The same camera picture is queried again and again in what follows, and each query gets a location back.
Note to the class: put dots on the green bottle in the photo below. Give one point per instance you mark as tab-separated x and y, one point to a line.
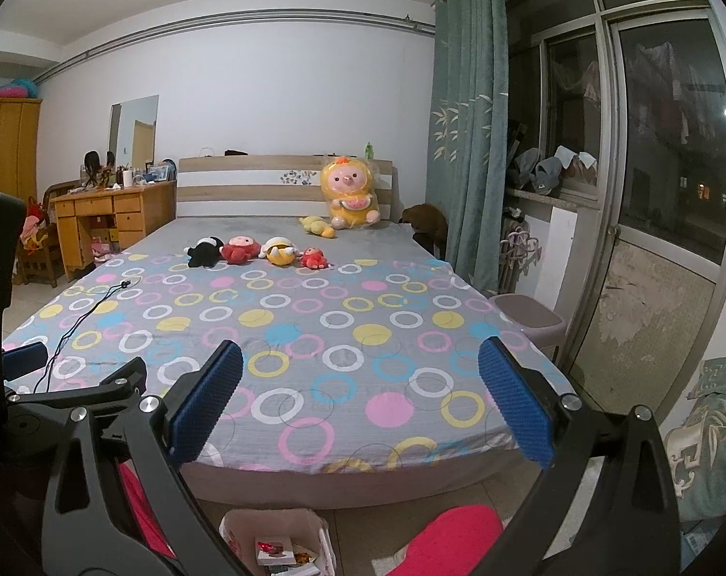
369	150

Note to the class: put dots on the wooden bed headboard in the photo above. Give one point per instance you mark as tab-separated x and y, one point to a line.
249	183

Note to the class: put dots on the patterned green cloth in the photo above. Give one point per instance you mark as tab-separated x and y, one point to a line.
710	432

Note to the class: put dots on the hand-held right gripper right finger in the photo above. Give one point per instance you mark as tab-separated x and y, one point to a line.
512	402

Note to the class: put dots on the person's right leg red pants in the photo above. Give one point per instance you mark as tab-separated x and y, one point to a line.
447	537

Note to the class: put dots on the green curtain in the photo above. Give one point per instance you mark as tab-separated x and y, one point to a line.
471	120

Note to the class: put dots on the pink and blue bundle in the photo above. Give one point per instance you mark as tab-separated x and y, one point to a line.
16	89

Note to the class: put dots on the pile of grey shoes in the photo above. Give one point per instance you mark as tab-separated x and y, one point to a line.
548	171

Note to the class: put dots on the wooden chair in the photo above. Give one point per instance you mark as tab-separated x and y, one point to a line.
39	258

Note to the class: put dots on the wooden wardrobe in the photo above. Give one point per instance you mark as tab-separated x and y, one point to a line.
9	144

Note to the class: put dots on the small red plush toy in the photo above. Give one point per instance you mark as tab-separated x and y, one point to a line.
313	258

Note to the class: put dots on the wall mirror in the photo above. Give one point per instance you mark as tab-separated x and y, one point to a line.
133	132

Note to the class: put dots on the pink grey stool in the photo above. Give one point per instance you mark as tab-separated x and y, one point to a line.
530	321

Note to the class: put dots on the large yellow pig plush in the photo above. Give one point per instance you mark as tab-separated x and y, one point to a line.
349	192

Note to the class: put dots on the wooden desk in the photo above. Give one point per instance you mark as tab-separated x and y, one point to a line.
129	210

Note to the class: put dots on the radiator with hangers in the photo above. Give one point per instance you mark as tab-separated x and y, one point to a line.
518	246

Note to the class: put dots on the yellow bee plush toy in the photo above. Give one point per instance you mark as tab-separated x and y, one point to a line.
279	252

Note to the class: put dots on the pink printed bag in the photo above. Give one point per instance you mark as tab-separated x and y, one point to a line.
102	250

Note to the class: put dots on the pink and white carton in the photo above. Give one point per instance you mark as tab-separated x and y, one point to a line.
274	551

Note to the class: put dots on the white paper roll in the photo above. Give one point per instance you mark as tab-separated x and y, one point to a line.
127	177

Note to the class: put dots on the brown plush bear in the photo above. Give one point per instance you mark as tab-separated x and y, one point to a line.
426	222

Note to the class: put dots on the black plush toy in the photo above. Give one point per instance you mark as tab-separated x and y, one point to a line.
204	252

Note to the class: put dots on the person's leg red pants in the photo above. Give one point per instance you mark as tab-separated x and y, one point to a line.
447	537
144	504

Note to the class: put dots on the window frame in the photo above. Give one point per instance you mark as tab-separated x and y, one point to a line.
602	102

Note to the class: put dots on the yellow duck plush toy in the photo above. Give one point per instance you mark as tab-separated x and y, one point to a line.
318	226

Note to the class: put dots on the person's left leg red pants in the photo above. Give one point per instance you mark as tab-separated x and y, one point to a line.
144	504

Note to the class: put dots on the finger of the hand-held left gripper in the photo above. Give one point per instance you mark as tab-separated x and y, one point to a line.
114	381
25	359

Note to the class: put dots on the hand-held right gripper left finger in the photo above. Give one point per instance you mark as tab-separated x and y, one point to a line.
210	402

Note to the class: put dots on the white plastic trash bag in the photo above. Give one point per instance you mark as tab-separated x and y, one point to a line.
243	528

